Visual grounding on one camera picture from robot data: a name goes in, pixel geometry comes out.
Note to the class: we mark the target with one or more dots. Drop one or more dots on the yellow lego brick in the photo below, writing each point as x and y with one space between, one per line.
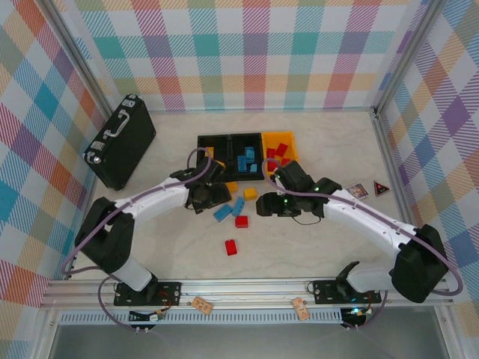
210 151
250 193
221 164
232 186

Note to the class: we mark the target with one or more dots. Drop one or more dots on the red lego brick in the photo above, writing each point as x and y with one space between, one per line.
242 221
274 163
281 149
286 161
270 152
231 247

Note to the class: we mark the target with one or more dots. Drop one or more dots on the small blue lego brick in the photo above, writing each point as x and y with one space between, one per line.
254 168

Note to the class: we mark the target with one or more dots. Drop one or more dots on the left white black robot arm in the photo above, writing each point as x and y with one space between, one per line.
157 194

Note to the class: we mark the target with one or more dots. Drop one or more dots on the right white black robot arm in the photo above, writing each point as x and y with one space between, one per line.
374 220

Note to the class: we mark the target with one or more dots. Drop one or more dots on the black plastic bin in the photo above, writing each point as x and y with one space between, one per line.
239 144
221 144

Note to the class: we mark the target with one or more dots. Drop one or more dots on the square printed card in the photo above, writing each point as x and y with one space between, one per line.
357 190

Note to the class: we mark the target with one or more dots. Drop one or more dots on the yellow plastic bin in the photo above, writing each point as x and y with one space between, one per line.
269 138

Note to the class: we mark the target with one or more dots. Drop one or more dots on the black red triangular card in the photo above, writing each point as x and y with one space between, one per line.
381 188

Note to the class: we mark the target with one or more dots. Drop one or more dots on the orange paper tag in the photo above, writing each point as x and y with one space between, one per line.
300 308
202 304

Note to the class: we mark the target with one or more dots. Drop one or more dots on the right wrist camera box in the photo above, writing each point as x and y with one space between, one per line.
276 180

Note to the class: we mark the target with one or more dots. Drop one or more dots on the aluminium front rail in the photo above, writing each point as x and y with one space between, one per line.
243 289

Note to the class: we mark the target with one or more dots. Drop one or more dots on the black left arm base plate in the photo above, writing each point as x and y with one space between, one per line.
170 293

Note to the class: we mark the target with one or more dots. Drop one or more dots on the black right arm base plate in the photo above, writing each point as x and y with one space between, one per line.
323 291

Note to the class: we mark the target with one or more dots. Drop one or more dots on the aluminium side rail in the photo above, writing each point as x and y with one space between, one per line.
91 187
393 168

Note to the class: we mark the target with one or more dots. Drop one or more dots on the aluminium frame post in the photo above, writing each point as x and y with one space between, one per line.
406 56
88 71

